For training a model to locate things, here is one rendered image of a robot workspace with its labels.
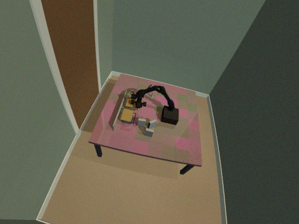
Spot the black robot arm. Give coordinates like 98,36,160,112
131,85,175,112

